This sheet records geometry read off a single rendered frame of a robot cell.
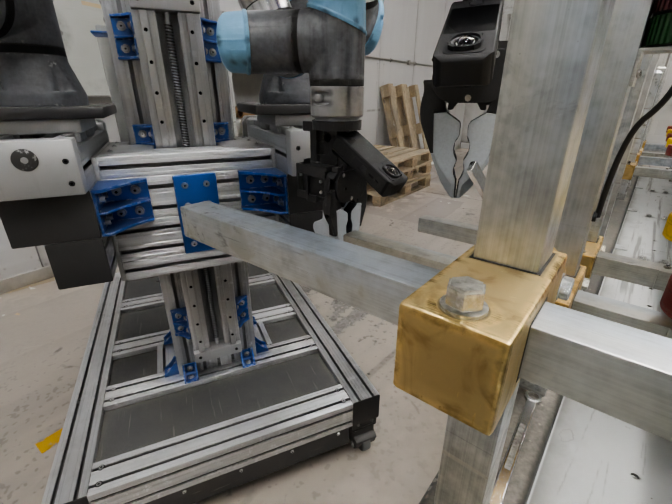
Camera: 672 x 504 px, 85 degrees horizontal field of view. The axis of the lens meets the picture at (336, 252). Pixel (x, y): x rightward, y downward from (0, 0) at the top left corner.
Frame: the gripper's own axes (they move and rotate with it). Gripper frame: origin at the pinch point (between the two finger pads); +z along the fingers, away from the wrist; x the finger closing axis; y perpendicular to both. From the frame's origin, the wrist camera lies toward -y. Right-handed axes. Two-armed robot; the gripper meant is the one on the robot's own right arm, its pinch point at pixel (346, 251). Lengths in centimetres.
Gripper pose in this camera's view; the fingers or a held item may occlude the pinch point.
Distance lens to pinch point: 59.4
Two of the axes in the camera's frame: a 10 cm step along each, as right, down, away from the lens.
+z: 0.0, 9.2, 4.0
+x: -6.4, 3.0, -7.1
